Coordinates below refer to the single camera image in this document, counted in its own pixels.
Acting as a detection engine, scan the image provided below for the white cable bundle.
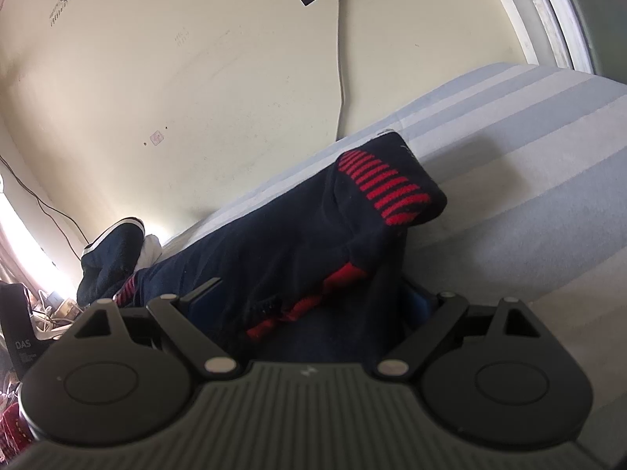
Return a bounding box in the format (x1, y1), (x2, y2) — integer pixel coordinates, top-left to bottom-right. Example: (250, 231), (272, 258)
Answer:
(28, 290), (85, 341)

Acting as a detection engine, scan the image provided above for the thin black cable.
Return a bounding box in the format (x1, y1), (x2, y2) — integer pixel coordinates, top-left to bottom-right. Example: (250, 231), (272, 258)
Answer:
(0, 154), (90, 261)

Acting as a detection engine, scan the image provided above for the navy reindeer knit sweater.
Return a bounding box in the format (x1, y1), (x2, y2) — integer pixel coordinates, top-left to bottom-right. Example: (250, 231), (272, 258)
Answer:
(113, 129), (449, 371)

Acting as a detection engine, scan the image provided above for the white window frame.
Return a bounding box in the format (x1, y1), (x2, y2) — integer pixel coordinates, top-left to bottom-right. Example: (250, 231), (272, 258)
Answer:
(477, 0), (627, 80)

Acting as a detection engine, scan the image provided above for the folded navy and white garment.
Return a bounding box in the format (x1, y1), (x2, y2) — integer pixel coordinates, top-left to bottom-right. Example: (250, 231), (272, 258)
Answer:
(76, 217), (164, 307)

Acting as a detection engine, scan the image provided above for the black box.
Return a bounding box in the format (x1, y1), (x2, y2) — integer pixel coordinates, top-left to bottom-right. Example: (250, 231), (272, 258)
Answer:
(0, 283), (51, 379)

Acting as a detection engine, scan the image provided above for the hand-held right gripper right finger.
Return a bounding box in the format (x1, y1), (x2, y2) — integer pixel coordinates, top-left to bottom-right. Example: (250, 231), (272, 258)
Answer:
(376, 286), (543, 381)

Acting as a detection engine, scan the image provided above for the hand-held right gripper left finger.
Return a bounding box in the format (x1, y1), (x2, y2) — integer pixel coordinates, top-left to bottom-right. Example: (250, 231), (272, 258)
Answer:
(73, 277), (241, 379)

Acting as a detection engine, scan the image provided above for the white power cable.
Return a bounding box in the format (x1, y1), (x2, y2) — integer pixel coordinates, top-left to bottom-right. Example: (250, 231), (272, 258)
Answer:
(335, 0), (346, 141)

